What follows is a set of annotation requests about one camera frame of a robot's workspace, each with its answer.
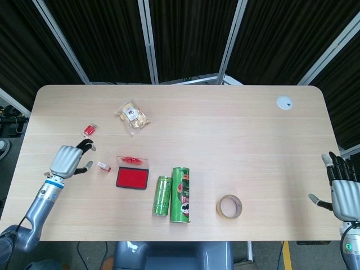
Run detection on red stamp pad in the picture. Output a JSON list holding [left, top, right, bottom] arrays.
[[115, 155, 150, 191]]

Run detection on green Monster energy can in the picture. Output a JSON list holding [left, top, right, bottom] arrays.
[[152, 175, 173, 217]]

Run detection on grey robot base body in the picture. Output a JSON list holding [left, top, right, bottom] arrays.
[[114, 241, 234, 270]]

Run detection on clear bag of snacks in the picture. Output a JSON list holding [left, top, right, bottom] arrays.
[[114, 98, 151, 137]]

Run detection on yellow floor tape strip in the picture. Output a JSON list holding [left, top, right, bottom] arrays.
[[282, 241, 291, 270]]

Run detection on small red item clear packet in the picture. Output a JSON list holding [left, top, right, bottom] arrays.
[[83, 123, 98, 138]]

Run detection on dark teal round object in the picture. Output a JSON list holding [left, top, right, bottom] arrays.
[[24, 260, 59, 270]]

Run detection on green Pringles tube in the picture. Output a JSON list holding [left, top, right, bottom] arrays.
[[169, 166, 192, 224]]

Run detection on white metal partition post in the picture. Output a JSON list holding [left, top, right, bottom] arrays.
[[297, 12, 360, 86], [32, 0, 91, 84], [137, 0, 160, 84], [0, 87, 32, 116], [217, 0, 249, 85]]

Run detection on grey white shoe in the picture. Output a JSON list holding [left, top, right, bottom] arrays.
[[0, 139, 11, 160]]

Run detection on black curtain panel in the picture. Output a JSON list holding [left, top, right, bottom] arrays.
[[147, 0, 239, 83], [226, 0, 360, 85], [0, 0, 85, 106], [44, 0, 154, 84], [319, 26, 360, 150]]

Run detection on yellow adhesive tape roll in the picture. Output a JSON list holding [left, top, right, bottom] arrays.
[[215, 193, 243, 219]]

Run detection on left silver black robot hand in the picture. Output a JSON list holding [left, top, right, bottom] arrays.
[[49, 138, 97, 179]]

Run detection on black equipment with cables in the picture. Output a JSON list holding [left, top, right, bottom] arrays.
[[0, 104, 29, 137]]

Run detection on white round cable grommet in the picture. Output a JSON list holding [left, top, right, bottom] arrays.
[[276, 96, 294, 111]]

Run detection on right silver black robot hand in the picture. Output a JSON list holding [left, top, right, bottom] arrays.
[[308, 151, 360, 222]]

